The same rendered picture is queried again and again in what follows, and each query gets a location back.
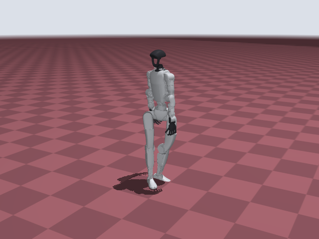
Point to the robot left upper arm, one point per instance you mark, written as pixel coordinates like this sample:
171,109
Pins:
169,78

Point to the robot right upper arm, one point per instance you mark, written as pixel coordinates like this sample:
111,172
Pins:
149,90

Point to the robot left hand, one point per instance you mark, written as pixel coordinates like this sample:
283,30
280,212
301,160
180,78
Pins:
171,128

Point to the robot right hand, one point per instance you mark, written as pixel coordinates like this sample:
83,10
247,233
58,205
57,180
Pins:
155,121

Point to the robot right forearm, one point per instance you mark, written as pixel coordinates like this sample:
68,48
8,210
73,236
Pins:
151,103

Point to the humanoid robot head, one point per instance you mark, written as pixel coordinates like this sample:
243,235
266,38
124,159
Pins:
157,54

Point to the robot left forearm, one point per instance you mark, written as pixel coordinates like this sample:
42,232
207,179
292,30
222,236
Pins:
171,113

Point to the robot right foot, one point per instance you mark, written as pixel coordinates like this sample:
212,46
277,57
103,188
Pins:
151,183

